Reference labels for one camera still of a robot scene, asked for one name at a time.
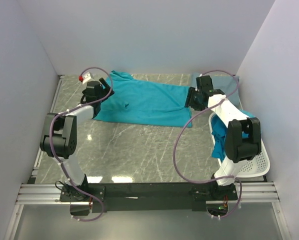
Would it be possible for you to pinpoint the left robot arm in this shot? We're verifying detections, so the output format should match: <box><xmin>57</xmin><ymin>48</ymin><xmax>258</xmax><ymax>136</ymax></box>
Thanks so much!
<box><xmin>39</xmin><ymin>78</ymin><xmax>114</xmax><ymax>201</ymax></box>

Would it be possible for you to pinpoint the blue t shirt in basket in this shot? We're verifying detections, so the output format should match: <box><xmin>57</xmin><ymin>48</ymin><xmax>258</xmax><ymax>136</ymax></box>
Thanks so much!
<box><xmin>211</xmin><ymin>109</ymin><xmax>257</xmax><ymax>161</ymax></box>

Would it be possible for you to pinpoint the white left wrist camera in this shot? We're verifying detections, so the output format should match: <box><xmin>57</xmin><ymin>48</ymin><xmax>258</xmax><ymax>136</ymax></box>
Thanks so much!
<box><xmin>78</xmin><ymin>71</ymin><xmax>94</xmax><ymax>84</ymax></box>

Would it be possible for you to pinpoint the aluminium frame rail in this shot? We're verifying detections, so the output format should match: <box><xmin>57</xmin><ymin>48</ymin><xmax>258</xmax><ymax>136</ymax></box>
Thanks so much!
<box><xmin>3</xmin><ymin>74</ymin><xmax>65</xmax><ymax>240</ymax></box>

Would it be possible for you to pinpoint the teal t shirt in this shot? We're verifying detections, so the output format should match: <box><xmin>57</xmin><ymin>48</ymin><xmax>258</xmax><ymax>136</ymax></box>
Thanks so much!
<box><xmin>94</xmin><ymin>70</ymin><xmax>192</xmax><ymax>127</ymax></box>

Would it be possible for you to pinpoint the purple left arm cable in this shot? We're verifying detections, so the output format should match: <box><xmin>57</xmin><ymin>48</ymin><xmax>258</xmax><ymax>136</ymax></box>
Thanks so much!
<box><xmin>50</xmin><ymin>66</ymin><xmax>114</xmax><ymax>223</ymax></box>

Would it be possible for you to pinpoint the folded light blue t shirt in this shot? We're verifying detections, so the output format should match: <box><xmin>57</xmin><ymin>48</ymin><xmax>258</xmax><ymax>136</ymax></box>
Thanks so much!
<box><xmin>190</xmin><ymin>71</ymin><xmax>241</xmax><ymax>108</ymax></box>

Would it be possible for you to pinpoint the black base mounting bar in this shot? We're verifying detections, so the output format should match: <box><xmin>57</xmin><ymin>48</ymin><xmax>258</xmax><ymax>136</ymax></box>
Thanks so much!
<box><xmin>59</xmin><ymin>182</ymin><xmax>238</xmax><ymax>213</ymax></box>

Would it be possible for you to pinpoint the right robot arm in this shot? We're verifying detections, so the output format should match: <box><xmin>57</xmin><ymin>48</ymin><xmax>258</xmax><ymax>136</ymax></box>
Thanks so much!
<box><xmin>184</xmin><ymin>75</ymin><xmax>262</xmax><ymax>200</ymax></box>

